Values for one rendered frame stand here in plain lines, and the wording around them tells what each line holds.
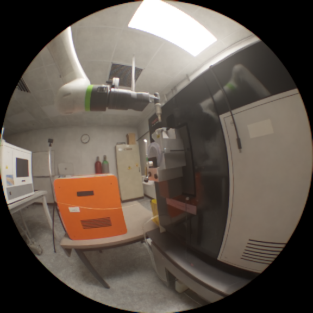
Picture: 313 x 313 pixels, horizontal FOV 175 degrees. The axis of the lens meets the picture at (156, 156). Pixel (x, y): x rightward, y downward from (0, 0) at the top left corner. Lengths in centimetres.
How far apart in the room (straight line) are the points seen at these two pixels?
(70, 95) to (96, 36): 147
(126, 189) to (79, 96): 330
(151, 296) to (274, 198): 116
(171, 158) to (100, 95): 29
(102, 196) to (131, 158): 290
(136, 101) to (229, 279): 71
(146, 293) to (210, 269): 85
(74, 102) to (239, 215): 54
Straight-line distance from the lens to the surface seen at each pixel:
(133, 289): 129
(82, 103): 34
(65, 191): 70
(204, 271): 50
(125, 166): 341
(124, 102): 35
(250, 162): 26
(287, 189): 27
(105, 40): 176
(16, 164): 140
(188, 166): 36
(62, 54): 48
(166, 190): 35
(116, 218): 71
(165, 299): 121
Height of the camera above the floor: 117
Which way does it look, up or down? 5 degrees up
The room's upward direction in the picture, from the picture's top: 6 degrees counter-clockwise
